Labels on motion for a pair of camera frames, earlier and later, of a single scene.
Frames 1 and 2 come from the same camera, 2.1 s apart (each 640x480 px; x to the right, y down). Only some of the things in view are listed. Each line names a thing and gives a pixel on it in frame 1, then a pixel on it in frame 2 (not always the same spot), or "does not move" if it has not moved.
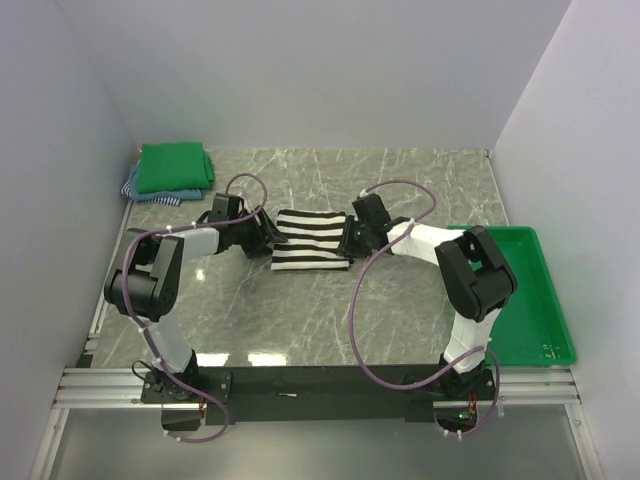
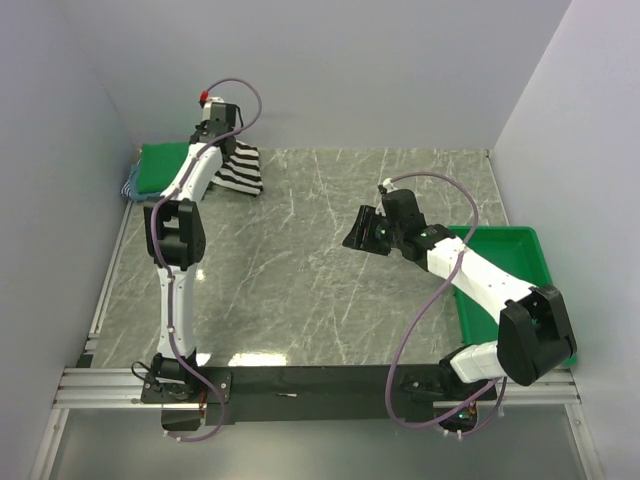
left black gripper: (264, 234) -> (201, 126)
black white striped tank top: (313, 241) -> (241, 173)
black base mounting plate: (338, 394) does not move
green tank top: (173, 166) does not move
